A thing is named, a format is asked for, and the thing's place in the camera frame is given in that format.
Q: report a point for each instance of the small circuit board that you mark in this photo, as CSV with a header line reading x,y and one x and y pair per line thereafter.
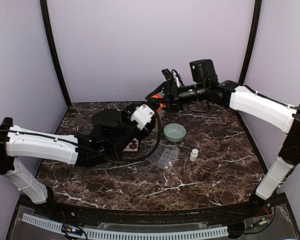
x,y
71,230

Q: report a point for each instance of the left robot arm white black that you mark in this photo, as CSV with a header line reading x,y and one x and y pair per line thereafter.
x,y
112,131

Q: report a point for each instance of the left black frame post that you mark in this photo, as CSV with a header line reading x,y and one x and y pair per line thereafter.
x,y
53,52

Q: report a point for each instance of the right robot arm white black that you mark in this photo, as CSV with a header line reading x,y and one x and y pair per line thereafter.
x,y
242,98

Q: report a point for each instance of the white slotted cable duct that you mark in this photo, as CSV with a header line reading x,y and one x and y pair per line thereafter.
x,y
113,231

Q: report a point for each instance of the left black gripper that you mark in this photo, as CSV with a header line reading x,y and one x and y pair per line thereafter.
x,y
154,115

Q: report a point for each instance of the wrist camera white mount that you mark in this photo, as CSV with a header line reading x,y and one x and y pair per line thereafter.
x,y
173,76
142,116

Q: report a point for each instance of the square floral ceramic tray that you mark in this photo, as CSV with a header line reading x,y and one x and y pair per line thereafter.
x,y
132,146

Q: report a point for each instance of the black frame post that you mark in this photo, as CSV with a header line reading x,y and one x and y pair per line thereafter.
x,y
251,41
53,52

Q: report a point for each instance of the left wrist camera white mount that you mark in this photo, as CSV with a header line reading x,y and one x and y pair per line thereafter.
x,y
142,116

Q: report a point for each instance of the black front table rail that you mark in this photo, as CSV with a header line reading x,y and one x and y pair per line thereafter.
x,y
87,215

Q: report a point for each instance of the celadon bowl on table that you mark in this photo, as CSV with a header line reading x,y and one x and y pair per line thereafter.
x,y
174,132

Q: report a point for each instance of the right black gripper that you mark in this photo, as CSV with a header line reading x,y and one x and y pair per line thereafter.
x,y
172,95

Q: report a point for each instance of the small white pill bottle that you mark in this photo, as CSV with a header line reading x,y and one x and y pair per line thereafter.
x,y
194,155

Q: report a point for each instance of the right black frame post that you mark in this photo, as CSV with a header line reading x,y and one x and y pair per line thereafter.
x,y
251,41

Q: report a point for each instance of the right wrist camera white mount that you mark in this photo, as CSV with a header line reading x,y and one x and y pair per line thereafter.
x,y
173,76

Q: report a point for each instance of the orange bottle grey cap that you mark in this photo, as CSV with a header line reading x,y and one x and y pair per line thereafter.
x,y
157,98

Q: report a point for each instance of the clear plastic pill organizer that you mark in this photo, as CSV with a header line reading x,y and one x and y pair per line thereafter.
x,y
163,155

